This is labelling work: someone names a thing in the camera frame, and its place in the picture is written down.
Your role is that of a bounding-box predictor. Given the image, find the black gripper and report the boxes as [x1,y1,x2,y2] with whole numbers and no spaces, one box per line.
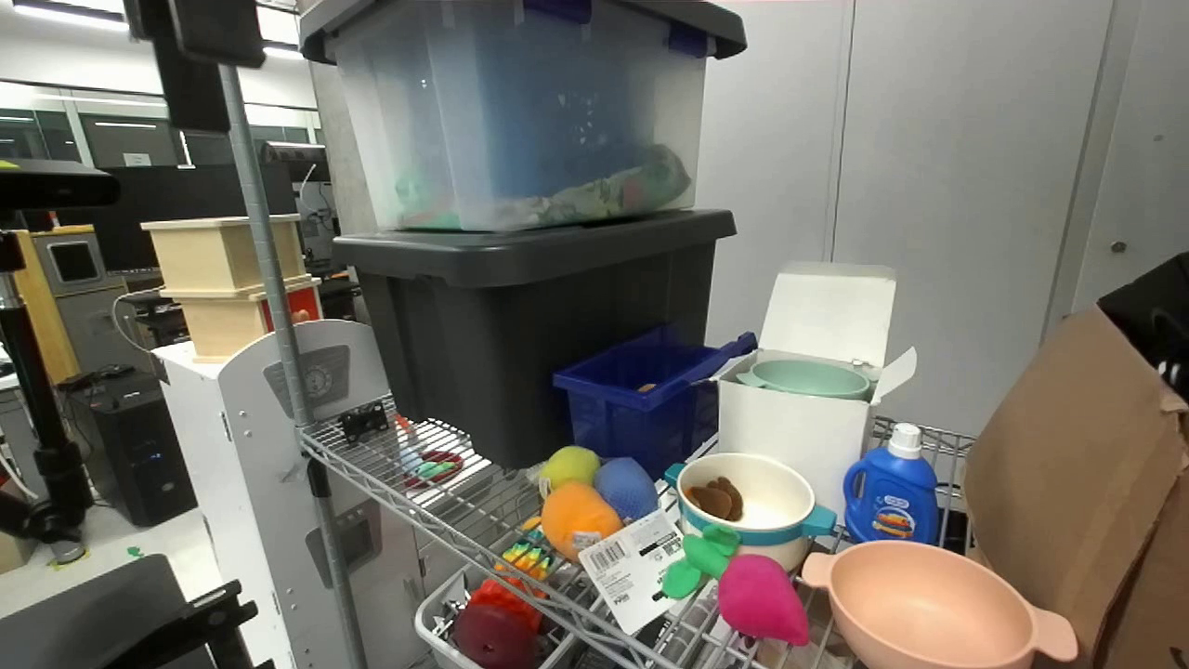
[123,0,273,137]

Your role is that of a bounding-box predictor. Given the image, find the black perforated table board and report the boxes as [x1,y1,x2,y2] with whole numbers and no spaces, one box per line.
[0,552,268,669]

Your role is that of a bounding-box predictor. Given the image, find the pink plush toy green leaves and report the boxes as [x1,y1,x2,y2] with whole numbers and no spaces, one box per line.
[662,528,816,651]

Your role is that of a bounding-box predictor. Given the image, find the metal wire shelf rack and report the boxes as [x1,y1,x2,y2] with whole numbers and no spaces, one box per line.
[217,60,995,669]

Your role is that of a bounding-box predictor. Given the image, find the rainbow coloured toy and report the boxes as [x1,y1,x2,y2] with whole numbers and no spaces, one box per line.
[498,533,559,584]

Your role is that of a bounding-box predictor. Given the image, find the white open carton box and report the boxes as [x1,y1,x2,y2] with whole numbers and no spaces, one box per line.
[713,265,922,516]

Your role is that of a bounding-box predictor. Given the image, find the pink bowl with handles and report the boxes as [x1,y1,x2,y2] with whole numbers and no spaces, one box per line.
[796,541,1081,669]

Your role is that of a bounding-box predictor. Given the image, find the white wire basket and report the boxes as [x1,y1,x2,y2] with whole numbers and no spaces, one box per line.
[413,570,586,669]

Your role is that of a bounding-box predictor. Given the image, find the blue ball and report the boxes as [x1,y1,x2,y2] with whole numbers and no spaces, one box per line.
[596,454,662,524]

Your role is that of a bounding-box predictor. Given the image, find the wooden framed machine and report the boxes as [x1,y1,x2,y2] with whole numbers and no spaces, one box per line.
[12,218,163,387]

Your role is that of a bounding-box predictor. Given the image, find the white bowl with teal base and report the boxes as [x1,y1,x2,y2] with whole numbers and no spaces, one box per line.
[674,450,839,573]

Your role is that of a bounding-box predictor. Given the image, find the blue plastic storage box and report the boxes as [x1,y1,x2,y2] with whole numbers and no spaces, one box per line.
[549,329,764,481]

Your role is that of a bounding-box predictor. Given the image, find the orange ball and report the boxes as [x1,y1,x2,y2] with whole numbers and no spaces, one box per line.
[538,481,624,560]

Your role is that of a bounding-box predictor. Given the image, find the green silicone lid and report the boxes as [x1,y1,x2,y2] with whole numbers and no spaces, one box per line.
[735,352,880,403]

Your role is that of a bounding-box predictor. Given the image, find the beige plastic bin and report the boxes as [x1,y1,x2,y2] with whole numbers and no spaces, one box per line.
[142,213,310,300]
[175,274,329,365]

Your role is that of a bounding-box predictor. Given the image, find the white toy cabinet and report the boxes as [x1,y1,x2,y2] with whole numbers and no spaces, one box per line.
[157,316,432,669]

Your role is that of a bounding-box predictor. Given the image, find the red toy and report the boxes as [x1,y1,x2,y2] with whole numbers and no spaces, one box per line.
[450,576,549,669]

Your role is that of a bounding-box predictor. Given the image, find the black tripod stand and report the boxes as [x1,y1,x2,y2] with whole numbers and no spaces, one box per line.
[0,161,128,552]

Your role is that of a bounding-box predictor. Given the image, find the blue bottle white cap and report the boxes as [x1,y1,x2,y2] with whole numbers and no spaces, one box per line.
[839,420,944,547]

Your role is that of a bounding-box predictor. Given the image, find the black floor cabinet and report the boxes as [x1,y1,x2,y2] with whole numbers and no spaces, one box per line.
[55,367,201,524]

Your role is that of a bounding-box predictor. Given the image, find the small brown toy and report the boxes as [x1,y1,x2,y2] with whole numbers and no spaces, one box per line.
[687,476,751,524]

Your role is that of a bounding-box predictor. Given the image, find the clear storage tote grey lid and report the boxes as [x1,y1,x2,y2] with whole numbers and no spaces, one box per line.
[298,0,751,237]

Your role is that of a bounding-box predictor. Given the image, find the dark grey storage tote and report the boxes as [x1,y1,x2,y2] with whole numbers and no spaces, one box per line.
[330,207,739,469]

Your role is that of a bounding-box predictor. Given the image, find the yellow ball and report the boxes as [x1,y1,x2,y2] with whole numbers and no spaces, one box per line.
[534,443,607,498]

